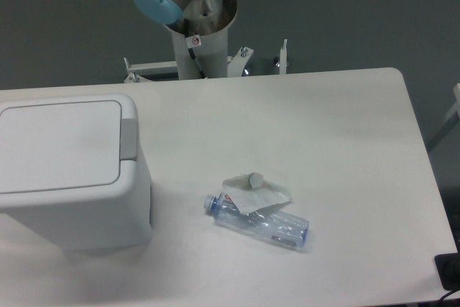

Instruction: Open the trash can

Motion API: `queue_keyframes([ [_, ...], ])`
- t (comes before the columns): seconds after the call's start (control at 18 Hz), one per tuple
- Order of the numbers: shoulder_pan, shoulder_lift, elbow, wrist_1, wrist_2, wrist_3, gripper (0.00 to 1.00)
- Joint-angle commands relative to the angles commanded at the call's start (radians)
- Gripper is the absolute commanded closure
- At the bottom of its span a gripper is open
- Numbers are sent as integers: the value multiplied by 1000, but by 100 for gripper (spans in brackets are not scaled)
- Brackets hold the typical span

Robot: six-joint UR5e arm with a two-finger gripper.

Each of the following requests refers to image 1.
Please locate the white trash can body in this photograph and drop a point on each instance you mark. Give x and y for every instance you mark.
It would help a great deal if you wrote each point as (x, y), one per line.
(94, 217)

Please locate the white trash can lid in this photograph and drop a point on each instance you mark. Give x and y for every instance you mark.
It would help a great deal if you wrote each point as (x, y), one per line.
(59, 146)

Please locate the crumpled white paper tissue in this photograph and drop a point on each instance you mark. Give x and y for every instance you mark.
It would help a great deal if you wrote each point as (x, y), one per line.
(251, 192)

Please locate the clear plastic water bottle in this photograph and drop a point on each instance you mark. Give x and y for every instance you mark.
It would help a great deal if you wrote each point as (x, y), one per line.
(277, 226)

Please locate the black device at table edge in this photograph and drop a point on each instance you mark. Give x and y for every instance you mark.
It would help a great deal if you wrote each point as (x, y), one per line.
(447, 266)

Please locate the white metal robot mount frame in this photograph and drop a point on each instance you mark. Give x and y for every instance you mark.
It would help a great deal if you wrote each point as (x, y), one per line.
(196, 57)

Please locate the white frame at right edge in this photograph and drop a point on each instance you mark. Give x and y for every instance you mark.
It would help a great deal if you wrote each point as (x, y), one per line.
(449, 121)

